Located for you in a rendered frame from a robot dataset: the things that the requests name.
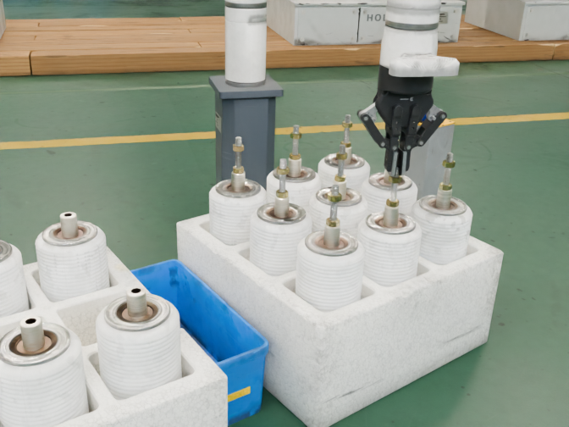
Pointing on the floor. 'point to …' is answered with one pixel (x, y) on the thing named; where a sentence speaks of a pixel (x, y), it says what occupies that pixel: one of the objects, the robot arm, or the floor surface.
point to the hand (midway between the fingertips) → (396, 161)
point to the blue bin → (213, 332)
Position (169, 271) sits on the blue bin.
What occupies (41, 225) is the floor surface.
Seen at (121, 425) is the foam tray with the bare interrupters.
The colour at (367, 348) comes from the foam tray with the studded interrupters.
